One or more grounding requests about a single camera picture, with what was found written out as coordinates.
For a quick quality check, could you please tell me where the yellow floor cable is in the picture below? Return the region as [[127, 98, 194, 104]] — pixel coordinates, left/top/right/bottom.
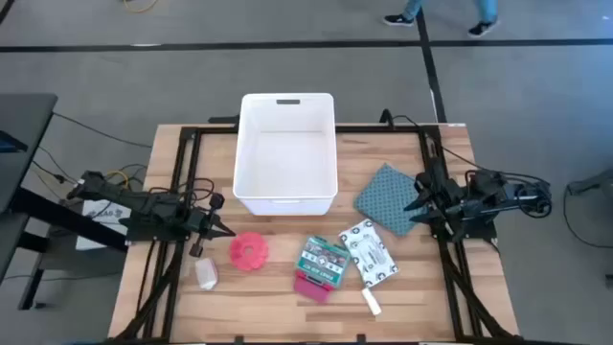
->
[[123, 0, 159, 14]]

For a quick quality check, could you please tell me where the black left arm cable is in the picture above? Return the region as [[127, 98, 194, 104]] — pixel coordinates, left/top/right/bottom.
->
[[143, 176, 216, 205]]

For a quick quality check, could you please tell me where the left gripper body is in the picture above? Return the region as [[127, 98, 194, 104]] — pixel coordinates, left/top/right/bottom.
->
[[184, 193, 226, 258]]

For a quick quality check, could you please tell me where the pink round pill organizer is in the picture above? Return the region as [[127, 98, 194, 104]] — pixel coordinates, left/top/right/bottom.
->
[[228, 231, 270, 272]]

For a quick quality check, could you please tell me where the white perforated plastic basket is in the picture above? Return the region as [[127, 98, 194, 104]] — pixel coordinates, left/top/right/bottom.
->
[[232, 92, 339, 217]]

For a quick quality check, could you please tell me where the white printed box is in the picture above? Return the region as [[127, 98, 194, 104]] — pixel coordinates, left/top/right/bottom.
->
[[75, 198, 133, 252]]

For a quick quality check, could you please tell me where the black power cable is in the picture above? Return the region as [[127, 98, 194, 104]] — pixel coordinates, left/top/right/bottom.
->
[[379, 108, 435, 129]]

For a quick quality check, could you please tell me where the black metal table frame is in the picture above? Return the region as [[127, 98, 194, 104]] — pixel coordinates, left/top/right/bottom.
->
[[107, 123, 521, 345]]

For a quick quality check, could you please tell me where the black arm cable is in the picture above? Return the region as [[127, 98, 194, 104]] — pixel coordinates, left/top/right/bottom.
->
[[440, 146, 553, 220], [143, 176, 216, 205]]

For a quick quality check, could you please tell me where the teal patterned fabric pouch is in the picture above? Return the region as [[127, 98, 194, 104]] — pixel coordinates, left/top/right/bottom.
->
[[352, 162, 427, 238]]

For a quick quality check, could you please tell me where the dark grey desk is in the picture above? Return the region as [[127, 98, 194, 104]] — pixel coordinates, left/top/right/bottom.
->
[[0, 93, 133, 311]]

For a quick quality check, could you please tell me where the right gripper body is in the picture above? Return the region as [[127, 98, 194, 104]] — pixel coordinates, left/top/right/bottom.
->
[[414, 162, 465, 240]]

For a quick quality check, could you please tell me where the pink object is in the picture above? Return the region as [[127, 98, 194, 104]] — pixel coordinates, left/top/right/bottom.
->
[[292, 270, 333, 305]]

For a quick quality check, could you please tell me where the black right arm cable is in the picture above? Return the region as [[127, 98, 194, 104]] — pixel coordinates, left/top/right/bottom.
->
[[440, 146, 553, 220]]

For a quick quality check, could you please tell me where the black floor cable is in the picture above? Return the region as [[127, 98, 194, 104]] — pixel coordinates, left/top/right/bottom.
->
[[562, 184, 613, 250], [31, 112, 152, 193]]

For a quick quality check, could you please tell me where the grey furniture base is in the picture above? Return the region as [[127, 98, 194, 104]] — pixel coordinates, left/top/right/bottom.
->
[[567, 167, 613, 197]]

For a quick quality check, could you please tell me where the small white tube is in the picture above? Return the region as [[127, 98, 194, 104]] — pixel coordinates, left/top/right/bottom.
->
[[360, 287, 383, 316]]

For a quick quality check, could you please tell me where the person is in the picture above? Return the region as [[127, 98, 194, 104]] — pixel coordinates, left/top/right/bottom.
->
[[382, 0, 500, 38]]

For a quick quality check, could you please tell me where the white patterned pouch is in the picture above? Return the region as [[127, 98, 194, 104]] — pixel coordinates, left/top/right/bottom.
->
[[338, 218, 400, 288]]

